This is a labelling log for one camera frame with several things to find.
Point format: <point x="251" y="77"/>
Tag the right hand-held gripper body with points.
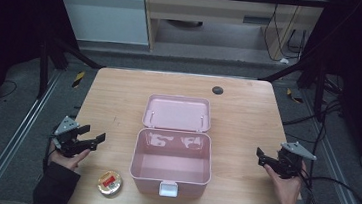
<point x="292" y="159"/>

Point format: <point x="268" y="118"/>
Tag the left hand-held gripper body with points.
<point x="66" y="136"/>

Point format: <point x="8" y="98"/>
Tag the small round food container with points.
<point x="110" y="183"/>

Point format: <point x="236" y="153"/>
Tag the pink storage box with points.
<point x="173" y="146"/>

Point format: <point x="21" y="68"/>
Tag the person's left hand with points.
<point x="68" y="158"/>

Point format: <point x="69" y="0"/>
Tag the person's right hand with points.
<point x="286" y="189"/>

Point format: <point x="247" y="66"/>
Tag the yellow black striped tape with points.
<point x="294" y="96"/>
<point x="78" y="79"/>

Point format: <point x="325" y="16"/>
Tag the black metal stand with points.
<point x="50" y="66"/>
<point x="309" y="74"/>

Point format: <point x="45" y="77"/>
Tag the black table grommet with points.
<point x="217" y="90"/>

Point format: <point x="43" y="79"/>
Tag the white cabinet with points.
<point x="102" y="10"/>

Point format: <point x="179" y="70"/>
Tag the wooden desk shelf unit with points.
<point x="223" y="19"/>

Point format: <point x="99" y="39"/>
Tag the aluminium floor rail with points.
<point x="15" y="136"/>
<point x="336" y="167"/>

